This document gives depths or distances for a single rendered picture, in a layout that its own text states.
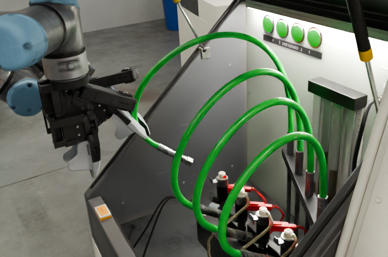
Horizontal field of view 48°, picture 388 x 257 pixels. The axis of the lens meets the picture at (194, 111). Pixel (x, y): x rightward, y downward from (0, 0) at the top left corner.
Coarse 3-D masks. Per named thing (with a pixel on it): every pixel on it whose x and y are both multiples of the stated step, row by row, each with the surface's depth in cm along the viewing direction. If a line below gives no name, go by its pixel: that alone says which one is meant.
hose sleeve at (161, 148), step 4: (160, 144) 105; (156, 148) 105; (160, 148) 105; (164, 148) 105; (168, 148) 106; (164, 152) 106; (168, 152) 106; (172, 152) 106; (172, 156) 106; (184, 156) 107; (184, 160) 107
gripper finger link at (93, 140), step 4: (92, 124) 79; (92, 128) 79; (92, 132) 78; (96, 132) 79; (88, 136) 79; (92, 136) 79; (96, 136) 79; (88, 140) 80; (92, 140) 79; (96, 140) 79; (92, 144) 79; (96, 144) 79; (92, 148) 80; (96, 148) 80; (92, 152) 81; (96, 152) 80; (92, 156) 81; (96, 156) 81; (92, 160) 81; (96, 160) 82
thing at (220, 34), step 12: (204, 36) 96; (216, 36) 96; (228, 36) 96; (240, 36) 96; (252, 36) 97; (180, 48) 96; (264, 48) 98; (168, 60) 97; (276, 60) 99; (144, 84) 98; (288, 96) 103; (288, 108) 105; (288, 120) 106; (288, 132) 108; (156, 144) 105
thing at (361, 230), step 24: (384, 96) 63; (384, 120) 63; (384, 144) 64; (384, 168) 63; (360, 192) 67; (384, 192) 63; (360, 216) 67; (384, 216) 63; (360, 240) 67; (384, 240) 63
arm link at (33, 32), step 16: (0, 16) 60; (16, 16) 60; (32, 16) 62; (48, 16) 65; (0, 32) 58; (16, 32) 58; (32, 32) 60; (48, 32) 63; (64, 32) 68; (0, 48) 59; (16, 48) 59; (32, 48) 60; (48, 48) 64; (0, 64) 60; (16, 64) 60; (32, 64) 63
